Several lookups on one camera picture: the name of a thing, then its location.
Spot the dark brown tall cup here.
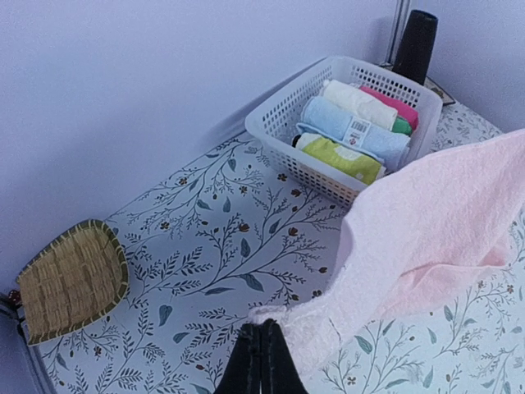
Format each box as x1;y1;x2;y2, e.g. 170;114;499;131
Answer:
392;10;438;85

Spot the right aluminium frame post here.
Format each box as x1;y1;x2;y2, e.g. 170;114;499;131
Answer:
384;0;411;65

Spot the floral tablecloth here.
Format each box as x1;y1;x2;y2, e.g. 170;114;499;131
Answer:
24;98;525;394

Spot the pink towel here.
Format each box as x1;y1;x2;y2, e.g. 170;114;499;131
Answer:
249;130;524;375

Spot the white plastic basket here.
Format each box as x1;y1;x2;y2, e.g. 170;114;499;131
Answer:
245;56;442;206

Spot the yellow woven mat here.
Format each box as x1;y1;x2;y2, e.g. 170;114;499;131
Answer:
16;219;130;346

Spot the light blue rolled towel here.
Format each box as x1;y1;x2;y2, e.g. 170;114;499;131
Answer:
296;96;409;172

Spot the magenta rolled towel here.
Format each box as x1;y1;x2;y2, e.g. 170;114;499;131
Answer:
359;85;419;131

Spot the yellow dotted rolled towel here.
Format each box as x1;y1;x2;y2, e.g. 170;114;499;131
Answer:
292;132;386;186

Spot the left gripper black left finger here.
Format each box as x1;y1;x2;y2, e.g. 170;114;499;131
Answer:
214;323;262;394

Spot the green rolled towel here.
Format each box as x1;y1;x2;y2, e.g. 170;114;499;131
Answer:
391;117;413;136

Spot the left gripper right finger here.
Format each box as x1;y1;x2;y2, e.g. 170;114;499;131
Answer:
261;319;308;394

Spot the cream white towel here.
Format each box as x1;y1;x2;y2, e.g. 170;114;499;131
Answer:
319;80;398;131

